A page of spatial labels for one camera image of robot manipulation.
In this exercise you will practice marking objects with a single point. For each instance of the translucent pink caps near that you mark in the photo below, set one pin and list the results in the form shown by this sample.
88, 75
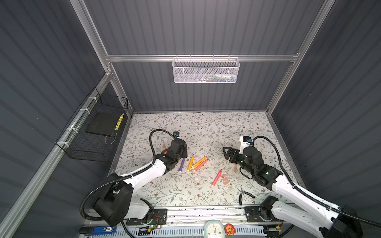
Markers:
225, 179

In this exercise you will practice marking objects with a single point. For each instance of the items in white basket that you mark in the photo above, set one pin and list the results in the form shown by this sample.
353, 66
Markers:
224, 78

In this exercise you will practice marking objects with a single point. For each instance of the floral patterned table mat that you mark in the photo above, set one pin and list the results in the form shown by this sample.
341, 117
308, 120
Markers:
205, 134

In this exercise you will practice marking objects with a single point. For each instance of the white analog clock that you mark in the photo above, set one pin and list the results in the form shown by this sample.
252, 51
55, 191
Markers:
213, 229

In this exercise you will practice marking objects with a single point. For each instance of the black wire basket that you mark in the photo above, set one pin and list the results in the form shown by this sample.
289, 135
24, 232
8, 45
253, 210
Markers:
79, 145

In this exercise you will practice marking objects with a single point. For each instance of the black handled pliers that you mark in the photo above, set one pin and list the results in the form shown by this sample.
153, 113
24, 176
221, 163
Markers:
243, 193

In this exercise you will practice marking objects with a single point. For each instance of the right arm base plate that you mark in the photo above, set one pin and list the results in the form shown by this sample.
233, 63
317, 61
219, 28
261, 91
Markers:
253, 214

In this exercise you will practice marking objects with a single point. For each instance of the black pad in basket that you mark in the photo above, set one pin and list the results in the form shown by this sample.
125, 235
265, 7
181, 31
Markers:
102, 124

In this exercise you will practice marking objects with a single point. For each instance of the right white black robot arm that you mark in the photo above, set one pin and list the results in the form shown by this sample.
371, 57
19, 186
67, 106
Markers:
308, 212

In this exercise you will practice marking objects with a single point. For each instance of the red round badge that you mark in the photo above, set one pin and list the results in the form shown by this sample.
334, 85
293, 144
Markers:
229, 229

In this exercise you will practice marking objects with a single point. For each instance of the blue black tool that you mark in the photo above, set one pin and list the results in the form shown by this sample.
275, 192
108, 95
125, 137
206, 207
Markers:
97, 230

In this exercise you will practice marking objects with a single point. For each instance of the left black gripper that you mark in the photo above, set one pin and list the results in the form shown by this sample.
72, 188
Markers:
184, 151

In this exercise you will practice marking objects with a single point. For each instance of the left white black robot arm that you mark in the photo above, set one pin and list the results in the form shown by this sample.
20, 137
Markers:
116, 202

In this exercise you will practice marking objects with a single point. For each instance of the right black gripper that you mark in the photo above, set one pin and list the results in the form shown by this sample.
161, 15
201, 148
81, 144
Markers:
235, 151

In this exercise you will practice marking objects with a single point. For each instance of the white wire mesh basket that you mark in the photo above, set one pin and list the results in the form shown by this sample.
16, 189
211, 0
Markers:
185, 70

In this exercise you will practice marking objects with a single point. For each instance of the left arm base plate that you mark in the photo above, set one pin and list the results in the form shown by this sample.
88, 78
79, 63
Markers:
154, 217

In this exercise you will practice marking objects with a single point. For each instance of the yellow highlighter pen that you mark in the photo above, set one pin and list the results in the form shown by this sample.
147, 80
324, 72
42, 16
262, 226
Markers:
119, 122

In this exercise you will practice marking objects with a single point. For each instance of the purple marker pen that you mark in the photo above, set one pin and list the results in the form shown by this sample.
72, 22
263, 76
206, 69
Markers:
182, 164

